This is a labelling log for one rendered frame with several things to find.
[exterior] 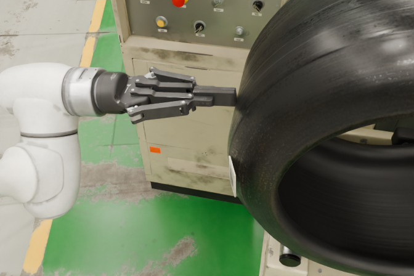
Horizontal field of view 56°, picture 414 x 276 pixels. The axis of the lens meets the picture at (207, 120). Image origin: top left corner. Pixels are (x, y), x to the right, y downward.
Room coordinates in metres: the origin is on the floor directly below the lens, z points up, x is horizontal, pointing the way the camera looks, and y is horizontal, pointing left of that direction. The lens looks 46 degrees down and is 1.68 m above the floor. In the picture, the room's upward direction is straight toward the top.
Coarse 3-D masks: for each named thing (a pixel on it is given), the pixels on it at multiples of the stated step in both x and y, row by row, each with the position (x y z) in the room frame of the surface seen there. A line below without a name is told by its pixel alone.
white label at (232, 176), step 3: (231, 162) 0.37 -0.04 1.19; (231, 165) 0.37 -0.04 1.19; (231, 168) 0.37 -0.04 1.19; (231, 171) 0.37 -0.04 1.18; (234, 171) 0.35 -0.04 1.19; (231, 174) 0.37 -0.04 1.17; (234, 174) 0.35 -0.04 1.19; (231, 177) 0.37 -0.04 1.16; (234, 177) 0.35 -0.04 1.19; (231, 180) 0.37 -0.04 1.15; (234, 180) 0.35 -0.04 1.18; (231, 183) 0.37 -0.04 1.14; (234, 183) 0.35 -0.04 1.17; (234, 186) 0.35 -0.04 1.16; (234, 189) 0.35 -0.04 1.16; (234, 192) 0.35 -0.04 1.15; (234, 195) 0.35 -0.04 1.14
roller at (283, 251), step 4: (280, 244) 0.38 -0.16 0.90; (280, 248) 0.37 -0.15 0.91; (284, 248) 0.36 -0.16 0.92; (280, 252) 0.36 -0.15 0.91; (284, 252) 0.35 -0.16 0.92; (288, 252) 0.35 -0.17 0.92; (292, 252) 0.35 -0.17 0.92; (280, 256) 0.35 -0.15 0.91; (284, 256) 0.34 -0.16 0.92; (288, 256) 0.34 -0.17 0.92; (292, 256) 0.34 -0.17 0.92; (296, 256) 0.34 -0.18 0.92; (300, 256) 0.35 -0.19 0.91; (280, 260) 0.34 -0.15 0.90; (284, 260) 0.34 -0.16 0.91; (288, 260) 0.34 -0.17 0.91; (292, 260) 0.34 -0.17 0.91; (296, 260) 0.34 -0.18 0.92; (300, 260) 0.34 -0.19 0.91; (284, 264) 0.34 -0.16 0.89; (288, 264) 0.34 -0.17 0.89; (292, 264) 0.34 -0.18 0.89; (296, 264) 0.33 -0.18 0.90
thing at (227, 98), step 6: (198, 90) 0.48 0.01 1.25; (204, 90) 0.48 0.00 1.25; (210, 90) 0.48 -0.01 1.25; (216, 90) 0.47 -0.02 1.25; (222, 90) 0.47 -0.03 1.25; (228, 90) 0.47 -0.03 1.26; (216, 96) 0.47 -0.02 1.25; (222, 96) 0.47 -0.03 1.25; (228, 96) 0.46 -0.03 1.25; (234, 96) 0.46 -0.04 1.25; (216, 102) 0.47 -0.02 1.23; (222, 102) 0.47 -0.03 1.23; (228, 102) 0.46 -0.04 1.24; (234, 102) 0.46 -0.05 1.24
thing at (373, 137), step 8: (360, 128) 0.67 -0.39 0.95; (336, 136) 0.66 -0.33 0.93; (344, 136) 0.65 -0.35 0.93; (352, 136) 0.65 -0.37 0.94; (360, 136) 0.65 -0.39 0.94; (368, 136) 0.64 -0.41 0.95; (376, 136) 0.64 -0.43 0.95; (384, 136) 0.64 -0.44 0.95; (376, 144) 0.64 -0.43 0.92; (384, 144) 0.63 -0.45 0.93
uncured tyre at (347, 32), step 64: (320, 0) 0.49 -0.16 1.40; (384, 0) 0.42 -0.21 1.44; (256, 64) 0.47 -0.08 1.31; (320, 64) 0.37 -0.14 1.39; (384, 64) 0.34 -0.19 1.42; (256, 128) 0.36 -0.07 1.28; (320, 128) 0.33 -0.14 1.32; (256, 192) 0.34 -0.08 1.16; (320, 192) 0.49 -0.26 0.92; (384, 192) 0.50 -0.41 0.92; (320, 256) 0.31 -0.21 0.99; (384, 256) 0.34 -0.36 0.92
